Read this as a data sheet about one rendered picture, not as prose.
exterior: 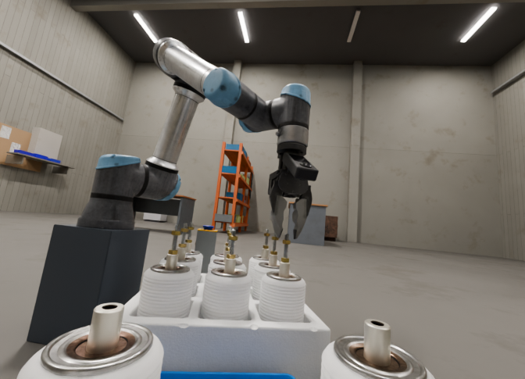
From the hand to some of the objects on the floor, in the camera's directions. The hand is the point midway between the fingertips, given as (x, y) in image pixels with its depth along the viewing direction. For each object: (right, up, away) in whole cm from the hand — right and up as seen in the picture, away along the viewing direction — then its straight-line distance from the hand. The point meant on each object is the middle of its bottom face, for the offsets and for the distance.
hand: (288, 232), depth 53 cm
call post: (-29, -38, +32) cm, 57 cm away
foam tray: (-17, -34, +5) cm, 39 cm away
